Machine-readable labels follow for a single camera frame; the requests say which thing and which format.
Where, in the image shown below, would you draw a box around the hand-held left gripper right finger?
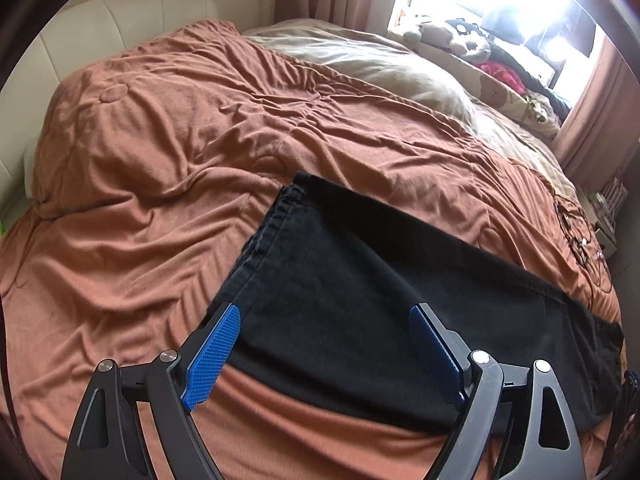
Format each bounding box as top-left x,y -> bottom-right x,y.
408,302 -> 587,480

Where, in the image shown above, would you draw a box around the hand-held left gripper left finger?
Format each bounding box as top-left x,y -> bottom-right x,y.
60,302 -> 242,480

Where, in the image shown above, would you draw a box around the black pants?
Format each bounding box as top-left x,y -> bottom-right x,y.
200,171 -> 626,433

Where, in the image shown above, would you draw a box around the brown blanket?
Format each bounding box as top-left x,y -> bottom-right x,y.
0,19 -> 623,480

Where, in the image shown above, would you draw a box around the bear printed cushion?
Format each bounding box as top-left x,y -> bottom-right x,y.
450,55 -> 561,138

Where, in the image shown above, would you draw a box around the red cloth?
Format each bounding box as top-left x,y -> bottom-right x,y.
475,59 -> 523,95

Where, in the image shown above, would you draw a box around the black cloth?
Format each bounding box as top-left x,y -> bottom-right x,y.
500,45 -> 571,121

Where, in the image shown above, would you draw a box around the black and white plush toy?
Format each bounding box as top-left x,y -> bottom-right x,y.
445,18 -> 493,63

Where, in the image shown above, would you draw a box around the cream leather headboard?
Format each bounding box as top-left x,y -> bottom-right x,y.
0,0 -> 281,201

